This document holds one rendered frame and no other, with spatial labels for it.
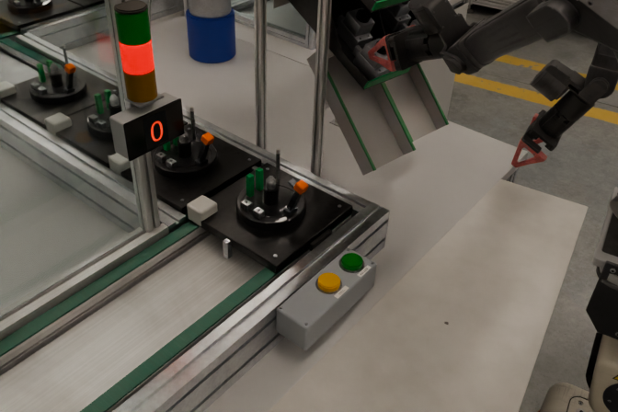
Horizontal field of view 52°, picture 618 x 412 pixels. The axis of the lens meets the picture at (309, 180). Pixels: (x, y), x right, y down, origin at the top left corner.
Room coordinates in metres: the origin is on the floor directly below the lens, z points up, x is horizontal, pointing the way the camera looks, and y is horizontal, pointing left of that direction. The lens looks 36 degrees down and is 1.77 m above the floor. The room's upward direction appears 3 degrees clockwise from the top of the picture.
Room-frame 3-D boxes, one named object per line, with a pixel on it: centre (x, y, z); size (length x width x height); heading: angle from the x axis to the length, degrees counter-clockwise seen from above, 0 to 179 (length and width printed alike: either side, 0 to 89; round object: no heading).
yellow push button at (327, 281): (0.81, -0.04, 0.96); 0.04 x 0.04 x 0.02
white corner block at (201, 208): (1.00, 0.21, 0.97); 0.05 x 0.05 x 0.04; 52
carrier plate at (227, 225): (1.01, 0.07, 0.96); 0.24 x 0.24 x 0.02; 52
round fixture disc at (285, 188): (1.01, 0.07, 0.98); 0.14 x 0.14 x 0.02
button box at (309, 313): (0.81, -0.04, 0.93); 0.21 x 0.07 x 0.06; 142
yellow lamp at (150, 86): (0.93, 0.28, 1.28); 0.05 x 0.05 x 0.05
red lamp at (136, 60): (0.93, 0.28, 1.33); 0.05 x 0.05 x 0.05
